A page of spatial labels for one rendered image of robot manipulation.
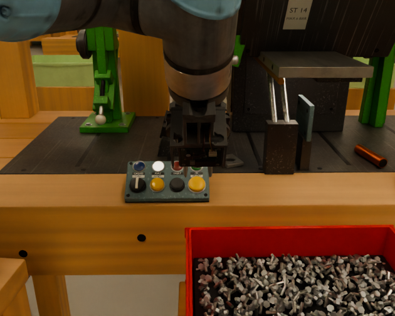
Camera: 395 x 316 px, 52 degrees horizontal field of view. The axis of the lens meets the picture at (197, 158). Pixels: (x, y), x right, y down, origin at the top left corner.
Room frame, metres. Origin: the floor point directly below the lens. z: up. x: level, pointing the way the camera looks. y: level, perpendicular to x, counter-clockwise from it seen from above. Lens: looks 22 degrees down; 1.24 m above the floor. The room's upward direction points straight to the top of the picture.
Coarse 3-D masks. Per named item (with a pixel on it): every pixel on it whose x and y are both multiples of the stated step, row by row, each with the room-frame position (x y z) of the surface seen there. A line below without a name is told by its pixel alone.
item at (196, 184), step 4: (196, 176) 0.65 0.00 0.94; (192, 180) 0.64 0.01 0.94; (196, 180) 0.64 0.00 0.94; (200, 180) 0.64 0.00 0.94; (192, 184) 0.64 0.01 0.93; (196, 184) 0.64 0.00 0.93; (200, 184) 0.64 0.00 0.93; (204, 184) 0.64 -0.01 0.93; (192, 188) 0.63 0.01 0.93; (196, 188) 0.63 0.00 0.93; (200, 188) 0.63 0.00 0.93
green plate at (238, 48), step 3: (237, 36) 0.87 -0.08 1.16; (237, 39) 0.87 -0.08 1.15; (237, 42) 0.87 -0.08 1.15; (237, 45) 0.87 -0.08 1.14; (240, 45) 0.87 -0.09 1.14; (243, 45) 0.87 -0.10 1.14; (234, 48) 0.87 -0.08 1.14; (237, 48) 0.87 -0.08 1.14; (240, 48) 0.87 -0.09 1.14; (243, 48) 0.87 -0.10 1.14; (234, 51) 0.87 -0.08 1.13; (237, 51) 0.87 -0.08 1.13; (240, 51) 0.87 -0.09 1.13; (234, 54) 0.87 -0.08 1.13; (237, 54) 0.87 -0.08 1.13; (240, 54) 0.87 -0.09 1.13; (240, 57) 0.87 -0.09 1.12; (240, 60) 0.87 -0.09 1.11; (237, 66) 0.87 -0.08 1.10
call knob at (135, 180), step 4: (132, 180) 0.64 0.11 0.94; (136, 180) 0.64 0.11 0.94; (140, 180) 0.64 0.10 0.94; (132, 184) 0.64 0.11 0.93; (136, 184) 0.63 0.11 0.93; (140, 184) 0.64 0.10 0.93; (144, 184) 0.64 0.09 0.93; (132, 188) 0.63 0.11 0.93; (136, 188) 0.63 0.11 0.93; (140, 188) 0.63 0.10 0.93
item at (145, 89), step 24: (0, 48) 1.22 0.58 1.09; (24, 48) 1.26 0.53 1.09; (120, 48) 1.23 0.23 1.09; (144, 48) 1.23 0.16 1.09; (0, 72) 1.22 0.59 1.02; (24, 72) 1.24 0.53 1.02; (144, 72) 1.23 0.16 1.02; (0, 96) 1.22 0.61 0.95; (24, 96) 1.22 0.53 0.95; (144, 96) 1.23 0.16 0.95; (168, 96) 1.25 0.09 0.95
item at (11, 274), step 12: (0, 264) 0.52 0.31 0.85; (12, 264) 0.52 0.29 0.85; (24, 264) 0.53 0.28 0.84; (0, 276) 0.49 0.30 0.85; (12, 276) 0.50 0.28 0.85; (24, 276) 0.53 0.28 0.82; (0, 288) 0.47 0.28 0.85; (12, 288) 0.49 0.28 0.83; (0, 300) 0.46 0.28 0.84; (12, 300) 0.48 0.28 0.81; (0, 312) 0.45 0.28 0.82
